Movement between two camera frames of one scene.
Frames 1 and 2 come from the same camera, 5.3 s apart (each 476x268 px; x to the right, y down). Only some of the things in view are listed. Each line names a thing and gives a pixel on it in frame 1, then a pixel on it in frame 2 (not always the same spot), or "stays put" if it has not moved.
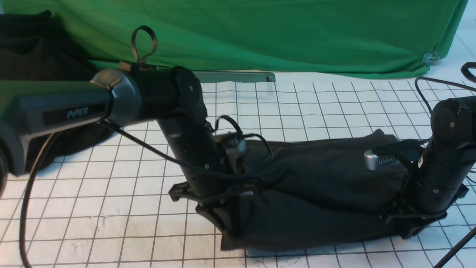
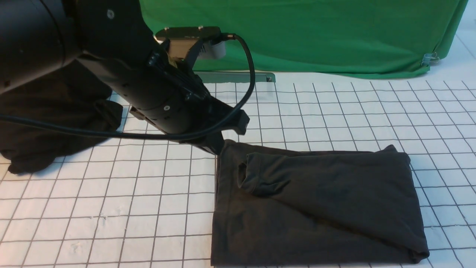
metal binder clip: [430, 57] stays put
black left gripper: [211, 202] → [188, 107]
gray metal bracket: [211, 76] stays put
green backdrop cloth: [357, 38] stays put
